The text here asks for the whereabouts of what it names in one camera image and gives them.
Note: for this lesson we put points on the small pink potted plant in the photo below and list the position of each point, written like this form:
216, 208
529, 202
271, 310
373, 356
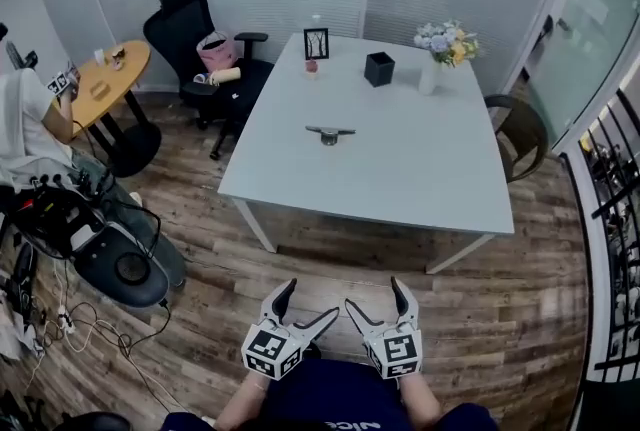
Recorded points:
312, 67

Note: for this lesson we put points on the white square table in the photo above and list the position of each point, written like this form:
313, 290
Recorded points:
370, 139

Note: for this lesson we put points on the person's right forearm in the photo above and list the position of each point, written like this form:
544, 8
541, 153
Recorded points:
420, 400

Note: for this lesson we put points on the person's left forearm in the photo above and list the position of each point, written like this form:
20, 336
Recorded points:
245, 400

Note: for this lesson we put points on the black metal railing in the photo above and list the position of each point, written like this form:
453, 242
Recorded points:
607, 239

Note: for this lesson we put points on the white vase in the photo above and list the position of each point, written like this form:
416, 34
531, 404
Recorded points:
429, 78

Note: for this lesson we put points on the dark wooden chair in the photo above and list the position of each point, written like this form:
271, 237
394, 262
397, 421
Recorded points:
520, 139

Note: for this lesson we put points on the pink bag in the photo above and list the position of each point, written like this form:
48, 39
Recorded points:
217, 53

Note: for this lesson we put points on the black round-seat chair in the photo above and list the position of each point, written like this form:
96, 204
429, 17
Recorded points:
100, 244

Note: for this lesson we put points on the round wooden table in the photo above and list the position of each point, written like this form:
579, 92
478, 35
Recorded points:
111, 89

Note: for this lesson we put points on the rolled beige cloth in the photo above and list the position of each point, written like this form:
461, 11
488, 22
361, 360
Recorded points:
225, 76

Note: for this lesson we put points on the person's dark blue shirt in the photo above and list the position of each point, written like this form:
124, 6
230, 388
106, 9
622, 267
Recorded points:
330, 399

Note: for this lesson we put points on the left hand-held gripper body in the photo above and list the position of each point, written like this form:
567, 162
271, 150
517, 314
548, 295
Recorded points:
271, 350

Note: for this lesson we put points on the black mesh office chair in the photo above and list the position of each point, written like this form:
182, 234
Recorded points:
202, 59

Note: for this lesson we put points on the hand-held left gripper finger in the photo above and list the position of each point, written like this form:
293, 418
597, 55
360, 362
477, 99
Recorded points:
279, 301
317, 322

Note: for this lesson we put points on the metal clip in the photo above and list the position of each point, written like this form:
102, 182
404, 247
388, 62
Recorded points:
330, 133

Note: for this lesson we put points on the white power strip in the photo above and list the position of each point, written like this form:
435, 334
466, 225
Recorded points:
65, 321

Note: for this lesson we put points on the white cup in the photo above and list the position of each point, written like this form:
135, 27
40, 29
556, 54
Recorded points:
99, 56

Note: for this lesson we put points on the black picture frame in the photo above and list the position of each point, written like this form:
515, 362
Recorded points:
316, 44

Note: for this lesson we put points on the black square pen holder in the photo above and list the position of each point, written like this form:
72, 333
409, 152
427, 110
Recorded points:
379, 68

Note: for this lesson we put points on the small wooden box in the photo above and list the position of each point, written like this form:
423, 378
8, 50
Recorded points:
98, 90

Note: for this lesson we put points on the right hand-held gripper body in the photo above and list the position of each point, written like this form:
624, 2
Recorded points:
395, 350

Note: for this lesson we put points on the pastel flower bouquet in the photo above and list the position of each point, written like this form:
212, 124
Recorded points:
446, 42

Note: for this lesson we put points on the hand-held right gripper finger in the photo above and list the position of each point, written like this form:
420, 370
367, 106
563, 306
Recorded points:
361, 317
403, 301

